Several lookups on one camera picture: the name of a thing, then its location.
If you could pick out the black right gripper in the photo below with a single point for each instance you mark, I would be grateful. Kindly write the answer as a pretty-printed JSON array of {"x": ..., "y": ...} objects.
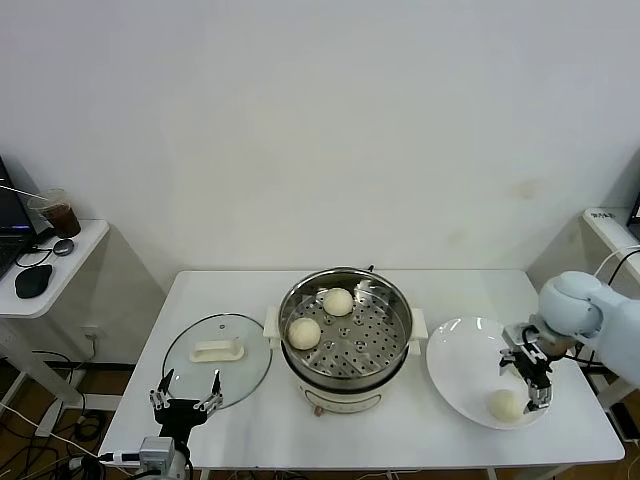
[{"x": 532, "y": 367}]

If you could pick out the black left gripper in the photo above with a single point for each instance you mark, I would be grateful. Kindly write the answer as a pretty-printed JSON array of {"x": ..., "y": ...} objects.
[{"x": 180, "y": 417}]

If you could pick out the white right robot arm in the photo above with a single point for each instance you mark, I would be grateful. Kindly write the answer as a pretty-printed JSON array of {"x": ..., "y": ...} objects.
[{"x": 615, "y": 320}]

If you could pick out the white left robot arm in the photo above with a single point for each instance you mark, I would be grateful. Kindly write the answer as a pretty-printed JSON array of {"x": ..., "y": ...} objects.
[{"x": 180, "y": 465}]

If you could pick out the steel perforated steamer basket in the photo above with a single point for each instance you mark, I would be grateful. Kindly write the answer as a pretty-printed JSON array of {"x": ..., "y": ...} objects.
[{"x": 360, "y": 350}]

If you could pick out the white round plate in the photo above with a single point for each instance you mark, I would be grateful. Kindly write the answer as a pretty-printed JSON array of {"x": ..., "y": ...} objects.
[{"x": 465, "y": 360}]

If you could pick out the cream electric pot base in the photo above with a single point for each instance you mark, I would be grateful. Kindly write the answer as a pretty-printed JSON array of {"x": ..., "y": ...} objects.
[{"x": 340, "y": 400}]

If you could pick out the white side table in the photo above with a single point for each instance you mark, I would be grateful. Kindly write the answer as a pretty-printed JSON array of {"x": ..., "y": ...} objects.
[
  {"x": 607, "y": 230},
  {"x": 75, "y": 280}
]

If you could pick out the black computer mouse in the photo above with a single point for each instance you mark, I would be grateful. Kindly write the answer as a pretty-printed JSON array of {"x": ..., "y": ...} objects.
[{"x": 32, "y": 282}]

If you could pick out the round grey puck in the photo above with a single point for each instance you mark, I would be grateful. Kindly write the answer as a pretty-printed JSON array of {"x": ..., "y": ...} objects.
[{"x": 64, "y": 247}]

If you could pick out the dark screen device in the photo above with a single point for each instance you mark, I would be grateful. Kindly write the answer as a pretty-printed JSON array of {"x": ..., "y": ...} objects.
[{"x": 637, "y": 210}]

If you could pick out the clear iced coffee cup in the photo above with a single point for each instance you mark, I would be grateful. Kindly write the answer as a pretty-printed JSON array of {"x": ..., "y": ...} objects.
[{"x": 62, "y": 220}]

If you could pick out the black laptop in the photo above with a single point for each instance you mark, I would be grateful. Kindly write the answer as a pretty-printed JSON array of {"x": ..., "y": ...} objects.
[{"x": 10, "y": 215}]

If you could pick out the thin white straw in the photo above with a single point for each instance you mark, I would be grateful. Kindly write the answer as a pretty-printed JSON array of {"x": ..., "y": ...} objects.
[{"x": 20, "y": 190}]

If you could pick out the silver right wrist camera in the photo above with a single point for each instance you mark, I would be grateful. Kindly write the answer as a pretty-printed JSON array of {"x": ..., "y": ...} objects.
[{"x": 516, "y": 335}]

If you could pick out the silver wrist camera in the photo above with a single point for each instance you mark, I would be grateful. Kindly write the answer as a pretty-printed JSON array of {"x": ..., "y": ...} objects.
[
  {"x": 516, "y": 335},
  {"x": 156, "y": 452}
]

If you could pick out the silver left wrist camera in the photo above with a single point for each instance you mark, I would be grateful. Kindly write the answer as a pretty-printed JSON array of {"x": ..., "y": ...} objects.
[{"x": 156, "y": 452}]

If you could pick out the white wall socket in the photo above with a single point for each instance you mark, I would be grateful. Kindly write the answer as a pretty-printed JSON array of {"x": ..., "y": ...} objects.
[{"x": 91, "y": 332}]

